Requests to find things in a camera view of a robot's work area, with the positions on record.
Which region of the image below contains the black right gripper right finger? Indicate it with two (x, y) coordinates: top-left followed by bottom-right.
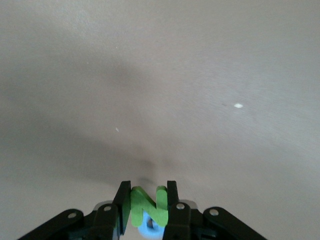
(162, 180), (269, 240)

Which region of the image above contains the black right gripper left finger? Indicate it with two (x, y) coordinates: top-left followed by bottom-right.
(17, 180), (133, 240)

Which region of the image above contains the green foam letter N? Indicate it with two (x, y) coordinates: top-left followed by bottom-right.
(128, 185), (169, 228)

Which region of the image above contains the blue foam letter G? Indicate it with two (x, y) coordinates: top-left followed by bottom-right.
(137, 215), (166, 238)

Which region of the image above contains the brown table cover sheet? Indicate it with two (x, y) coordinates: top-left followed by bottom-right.
(0, 0), (320, 240)

